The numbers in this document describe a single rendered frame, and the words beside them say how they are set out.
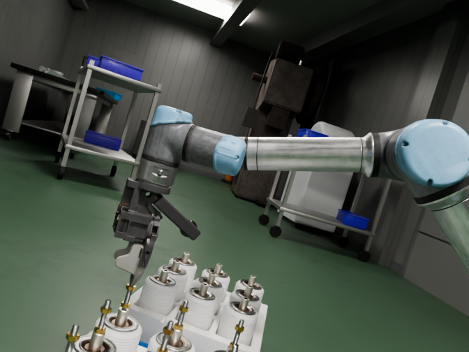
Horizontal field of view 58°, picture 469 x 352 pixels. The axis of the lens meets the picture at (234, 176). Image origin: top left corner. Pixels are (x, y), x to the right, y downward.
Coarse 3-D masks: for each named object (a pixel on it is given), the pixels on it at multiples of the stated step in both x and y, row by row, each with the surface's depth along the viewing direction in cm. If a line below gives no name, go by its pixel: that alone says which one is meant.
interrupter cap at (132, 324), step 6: (114, 312) 89; (108, 318) 86; (114, 318) 88; (132, 318) 89; (108, 324) 84; (114, 324) 85; (126, 324) 87; (132, 324) 87; (138, 324) 87; (120, 330) 83; (126, 330) 83; (132, 330) 84
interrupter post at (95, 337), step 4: (92, 336) 74; (96, 336) 74; (100, 336) 74; (104, 336) 75; (92, 340) 74; (96, 340) 74; (100, 340) 74; (92, 344) 74; (96, 344) 74; (100, 344) 74; (92, 348) 74; (96, 348) 74; (100, 348) 75
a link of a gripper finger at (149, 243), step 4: (152, 228) 83; (152, 232) 83; (152, 236) 81; (148, 240) 82; (152, 240) 82; (144, 244) 82; (148, 244) 81; (152, 244) 82; (144, 248) 82; (148, 248) 81; (152, 248) 82; (144, 252) 82; (148, 252) 82; (144, 256) 82; (148, 256) 82; (140, 260) 82; (144, 260) 82; (148, 260) 82; (140, 264) 83; (144, 264) 83
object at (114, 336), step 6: (96, 324) 84; (108, 330) 82; (114, 330) 83; (138, 330) 86; (108, 336) 82; (114, 336) 82; (120, 336) 82; (126, 336) 83; (132, 336) 84; (138, 336) 85; (114, 342) 82; (120, 342) 82; (126, 342) 83; (132, 342) 84; (138, 342) 86; (120, 348) 82; (126, 348) 83; (132, 348) 84
